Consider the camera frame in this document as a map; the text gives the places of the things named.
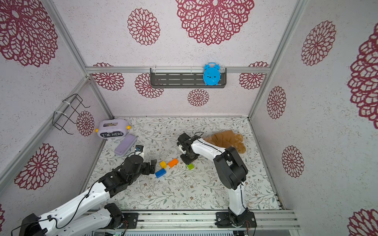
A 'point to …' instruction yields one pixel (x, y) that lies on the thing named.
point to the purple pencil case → (125, 144)
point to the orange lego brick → (173, 162)
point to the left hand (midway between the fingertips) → (148, 160)
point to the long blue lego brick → (160, 173)
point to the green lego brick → (190, 166)
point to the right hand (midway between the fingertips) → (187, 158)
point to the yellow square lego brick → (163, 164)
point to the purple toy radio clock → (113, 128)
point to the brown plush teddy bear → (228, 138)
